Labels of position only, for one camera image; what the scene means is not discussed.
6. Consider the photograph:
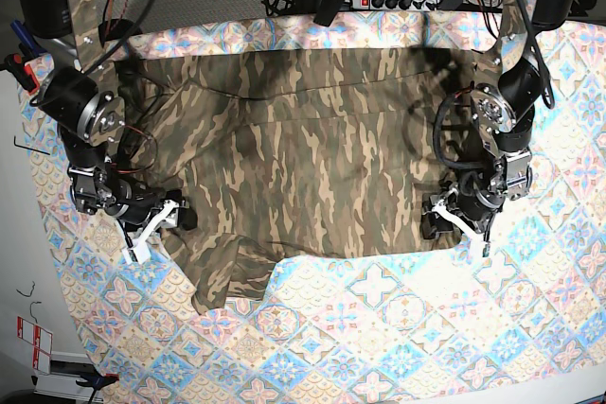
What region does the white power strip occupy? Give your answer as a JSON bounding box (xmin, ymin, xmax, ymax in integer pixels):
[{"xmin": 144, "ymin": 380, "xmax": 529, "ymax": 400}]
[{"xmin": 349, "ymin": 0, "xmax": 442, "ymax": 11}]

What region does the red black clamp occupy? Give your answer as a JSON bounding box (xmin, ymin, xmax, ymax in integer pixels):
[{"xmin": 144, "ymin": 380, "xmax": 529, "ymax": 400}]
[{"xmin": 1, "ymin": 53, "xmax": 40, "ymax": 95}]

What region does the blue orange bottom clamp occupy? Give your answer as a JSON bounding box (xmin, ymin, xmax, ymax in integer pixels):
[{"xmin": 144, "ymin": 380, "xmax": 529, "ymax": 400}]
[{"xmin": 76, "ymin": 373, "xmax": 119, "ymax": 391}]

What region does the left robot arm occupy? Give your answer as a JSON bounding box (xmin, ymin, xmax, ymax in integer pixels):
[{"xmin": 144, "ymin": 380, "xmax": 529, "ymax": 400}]
[{"xmin": 420, "ymin": 0, "xmax": 573, "ymax": 256}]

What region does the black mount post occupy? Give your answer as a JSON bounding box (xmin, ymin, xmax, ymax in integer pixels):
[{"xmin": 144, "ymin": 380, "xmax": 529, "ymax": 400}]
[{"xmin": 313, "ymin": 0, "xmax": 346, "ymax": 26}]

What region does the camouflage T-shirt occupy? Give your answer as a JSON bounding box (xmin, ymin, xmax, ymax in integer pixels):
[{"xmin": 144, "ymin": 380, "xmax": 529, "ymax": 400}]
[{"xmin": 126, "ymin": 47, "xmax": 472, "ymax": 313}]

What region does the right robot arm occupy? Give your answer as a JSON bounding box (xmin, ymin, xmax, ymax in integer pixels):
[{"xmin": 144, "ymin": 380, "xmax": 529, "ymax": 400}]
[{"xmin": 1, "ymin": 0, "xmax": 197, "ymax": 264}]

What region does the red white label sheet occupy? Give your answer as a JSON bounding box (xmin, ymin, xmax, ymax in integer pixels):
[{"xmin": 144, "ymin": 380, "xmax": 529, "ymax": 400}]
[{"xmin": 17, "ymin": 316, "xmax": 53, "ymax": 375}]

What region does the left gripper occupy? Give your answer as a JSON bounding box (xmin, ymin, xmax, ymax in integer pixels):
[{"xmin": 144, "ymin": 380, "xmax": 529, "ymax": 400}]
[{"xmin": 420, "ymin": 183, "xmax": 505, "ymax": 257}]

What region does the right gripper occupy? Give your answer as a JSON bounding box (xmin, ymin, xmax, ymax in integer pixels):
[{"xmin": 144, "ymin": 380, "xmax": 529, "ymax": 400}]
[{"xmin": 106, "ymin": 179, "xmax": 198, "ymax": 263}]

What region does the blue handled clamp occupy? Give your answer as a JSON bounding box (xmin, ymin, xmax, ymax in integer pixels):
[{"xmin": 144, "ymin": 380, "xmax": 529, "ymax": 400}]
[{"xmin": 10, "ymin": 20, "xmax": 47, "ymax": 59}]

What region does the black hex key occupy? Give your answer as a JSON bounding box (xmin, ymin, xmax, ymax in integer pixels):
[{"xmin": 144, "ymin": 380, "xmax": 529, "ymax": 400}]
[{"xmin": 13, "ymin": 134, "xmax": 51, "ymax": 156}]

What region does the patterned tile tablecloth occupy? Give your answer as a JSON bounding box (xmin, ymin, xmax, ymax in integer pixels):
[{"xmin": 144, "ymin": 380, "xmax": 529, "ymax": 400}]
[{"xmin": 19, "ymin": 12, "xmax": 605, "ymax": 403}]

